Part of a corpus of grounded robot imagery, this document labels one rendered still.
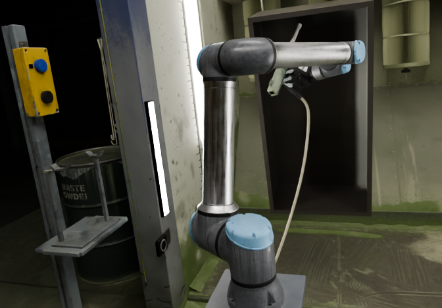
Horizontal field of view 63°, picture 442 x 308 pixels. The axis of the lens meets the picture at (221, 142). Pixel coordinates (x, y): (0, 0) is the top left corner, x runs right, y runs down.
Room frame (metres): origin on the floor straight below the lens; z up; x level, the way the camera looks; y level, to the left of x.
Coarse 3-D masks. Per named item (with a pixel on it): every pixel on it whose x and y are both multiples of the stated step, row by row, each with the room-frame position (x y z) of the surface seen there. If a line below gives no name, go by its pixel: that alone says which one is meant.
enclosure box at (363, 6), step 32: (352, 0) 1.93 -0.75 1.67; (256, 32) 2.10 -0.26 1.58; (288, 32) 2.22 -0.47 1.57; (320, 32) 2.16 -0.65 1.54; (352, 32) 2.11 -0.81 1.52; (352, 64) 2.15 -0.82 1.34; (288, 96) 2.30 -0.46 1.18; (320, 96) 2.24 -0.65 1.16; (352, 96) 2.19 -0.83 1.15; (288, 128) 2.35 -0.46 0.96; (320, 128) 2.29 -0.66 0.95; (352, 128) 2.23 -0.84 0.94; (288, 160) 2.40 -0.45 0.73; (320, 160) 2.34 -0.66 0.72; (352, 160) 2.28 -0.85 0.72; (288, 192) 2.35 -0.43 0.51; (320, 192) 2.29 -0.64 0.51; (352, 192) 2.23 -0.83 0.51
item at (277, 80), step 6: (300, 24) 2.05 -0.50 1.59; (294, 36) 2.01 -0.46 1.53; (276, 72) 1.86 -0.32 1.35; (282, 72) 1.85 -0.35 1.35; (276, 78) 1.82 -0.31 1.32; (282, 78) 1.85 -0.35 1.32; (270, 84) 1.81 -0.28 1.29; (276, 84) 1.81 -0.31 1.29; (270, 90) 1.80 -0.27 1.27; (276, 90) 1.80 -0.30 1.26; (294, 90) 1.90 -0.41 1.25; (300, 96) 1.92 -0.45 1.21
